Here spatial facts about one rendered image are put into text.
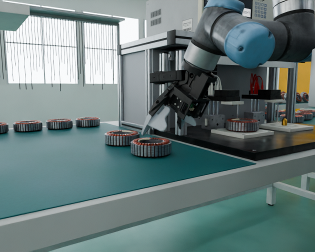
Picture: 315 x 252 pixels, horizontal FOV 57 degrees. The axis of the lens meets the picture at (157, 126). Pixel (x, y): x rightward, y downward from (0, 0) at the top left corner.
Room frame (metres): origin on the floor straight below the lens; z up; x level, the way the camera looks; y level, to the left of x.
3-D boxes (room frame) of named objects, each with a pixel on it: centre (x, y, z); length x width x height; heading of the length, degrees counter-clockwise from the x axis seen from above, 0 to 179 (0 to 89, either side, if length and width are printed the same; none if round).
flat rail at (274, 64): (1.15, -0.34, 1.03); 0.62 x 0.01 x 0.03; 123
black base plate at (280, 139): (1.08, -0.39, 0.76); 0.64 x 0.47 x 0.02; 123
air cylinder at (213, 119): (1.12, -0.22, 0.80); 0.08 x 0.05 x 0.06; 123
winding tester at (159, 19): (1.35, -0.23, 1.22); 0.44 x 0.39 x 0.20; 123
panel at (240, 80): (1.28, -0.26, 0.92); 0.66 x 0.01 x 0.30; 123
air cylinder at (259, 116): (1.25, -0.42, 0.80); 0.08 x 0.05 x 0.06; 123
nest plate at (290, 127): (1.13, -0.50, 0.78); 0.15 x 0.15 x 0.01; 33
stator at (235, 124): (1.00, -0.29, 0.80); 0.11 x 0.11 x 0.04
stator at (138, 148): (0.78, 0.02, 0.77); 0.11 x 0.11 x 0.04
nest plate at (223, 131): (1.00, -0.29, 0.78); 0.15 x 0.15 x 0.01; 33
